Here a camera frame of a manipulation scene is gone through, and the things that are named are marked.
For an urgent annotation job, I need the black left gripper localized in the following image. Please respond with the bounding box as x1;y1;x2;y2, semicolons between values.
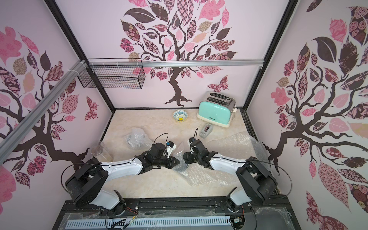
154;156;182;170

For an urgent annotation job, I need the bubble wrap sheet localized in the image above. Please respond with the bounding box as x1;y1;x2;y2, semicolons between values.
125;127;153;150
173;131;267;186

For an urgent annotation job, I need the blue yellow patterned bowl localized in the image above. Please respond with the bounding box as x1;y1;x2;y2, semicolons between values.
173;161;189;172

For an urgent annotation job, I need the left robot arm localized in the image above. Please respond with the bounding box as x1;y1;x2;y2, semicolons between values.
65;149;180;215

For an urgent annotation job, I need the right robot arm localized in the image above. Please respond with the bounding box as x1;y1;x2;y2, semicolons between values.
184;138;278;209

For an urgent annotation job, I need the grey tape dispenser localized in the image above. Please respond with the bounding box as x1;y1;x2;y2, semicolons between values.
199;123;213;139

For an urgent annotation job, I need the yellow dotted ceramic bowl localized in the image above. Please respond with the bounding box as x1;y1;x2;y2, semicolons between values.
173;110;188;122

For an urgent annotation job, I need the mint green toaster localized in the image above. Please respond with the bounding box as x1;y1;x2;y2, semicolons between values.
196;91;237;128

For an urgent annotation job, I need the clear drinking glass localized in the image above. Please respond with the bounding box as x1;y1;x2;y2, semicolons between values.
90;141;114;163

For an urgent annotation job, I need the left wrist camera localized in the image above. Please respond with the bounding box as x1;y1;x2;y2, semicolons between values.
165;141;177;158

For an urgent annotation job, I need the white slotted cable duct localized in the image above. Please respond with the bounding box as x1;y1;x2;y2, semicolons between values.
64;216;233;230

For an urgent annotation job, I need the black wire basket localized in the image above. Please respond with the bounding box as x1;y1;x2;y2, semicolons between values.
78;57;146;89

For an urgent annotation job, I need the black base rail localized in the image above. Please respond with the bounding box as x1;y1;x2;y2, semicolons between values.
60;196;292;215

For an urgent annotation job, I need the aluminium rail back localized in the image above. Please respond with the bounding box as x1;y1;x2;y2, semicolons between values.
88;59;265;68

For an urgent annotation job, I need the aluminium rail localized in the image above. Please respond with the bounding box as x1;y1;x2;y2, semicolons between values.
88;59;265;68
1;60;87;164

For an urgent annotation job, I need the aluminium rail left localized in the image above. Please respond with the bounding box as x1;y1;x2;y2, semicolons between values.
1;60;87;164

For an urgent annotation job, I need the black corner frame post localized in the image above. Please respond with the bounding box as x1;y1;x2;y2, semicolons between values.
44;0;116;113

